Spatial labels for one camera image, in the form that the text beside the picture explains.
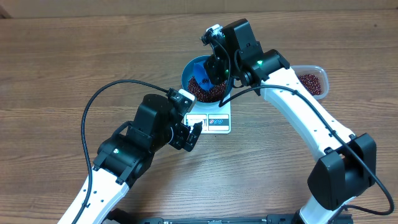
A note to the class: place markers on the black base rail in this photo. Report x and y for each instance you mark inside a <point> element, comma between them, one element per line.
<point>119,216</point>

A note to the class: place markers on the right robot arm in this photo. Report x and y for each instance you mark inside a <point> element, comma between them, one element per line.
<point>345,163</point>

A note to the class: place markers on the blue measuring scoop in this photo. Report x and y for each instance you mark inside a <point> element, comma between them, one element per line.
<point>201,77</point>

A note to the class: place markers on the red beans in bowl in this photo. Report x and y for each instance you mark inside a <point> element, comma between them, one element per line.
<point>206,96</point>

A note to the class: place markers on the white kitchen scale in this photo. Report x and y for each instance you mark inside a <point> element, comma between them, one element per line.
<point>214,119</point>

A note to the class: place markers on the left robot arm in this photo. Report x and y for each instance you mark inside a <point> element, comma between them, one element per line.
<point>129,153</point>

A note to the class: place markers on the clear plastic container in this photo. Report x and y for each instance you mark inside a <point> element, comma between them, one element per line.
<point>319,72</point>

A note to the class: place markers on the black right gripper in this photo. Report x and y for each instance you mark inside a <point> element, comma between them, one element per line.
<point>213,69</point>

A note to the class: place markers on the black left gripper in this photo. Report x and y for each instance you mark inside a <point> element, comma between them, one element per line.
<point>180,141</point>

